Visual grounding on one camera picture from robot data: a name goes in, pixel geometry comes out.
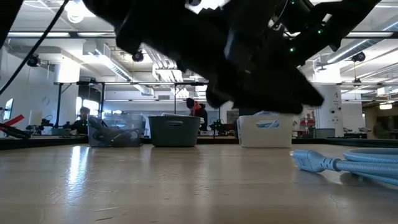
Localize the white plastic bin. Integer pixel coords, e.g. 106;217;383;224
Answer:
237;113;294;149

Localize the person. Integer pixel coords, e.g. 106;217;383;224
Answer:
68;106;91;136
185;97;209;132

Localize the teal plastic bin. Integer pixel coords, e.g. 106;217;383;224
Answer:
147;114;201;148

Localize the black hanging camera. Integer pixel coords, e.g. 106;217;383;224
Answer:
131;50;145;63
26;54;41;68
351;51;367;63

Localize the grey storage bin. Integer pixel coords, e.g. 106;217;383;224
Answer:
315;128;336;139

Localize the computer monitor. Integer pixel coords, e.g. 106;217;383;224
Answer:
2;97;15;123

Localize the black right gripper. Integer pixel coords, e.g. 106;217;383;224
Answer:
82;0;313;110

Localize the black hanging cable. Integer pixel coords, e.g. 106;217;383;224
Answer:
0;0;70;96

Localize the light blue cable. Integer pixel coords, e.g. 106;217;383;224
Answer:
252;110;281;129
290;147;398;187

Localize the clear plastic bin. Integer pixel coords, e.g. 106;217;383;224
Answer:
87;114;144;148

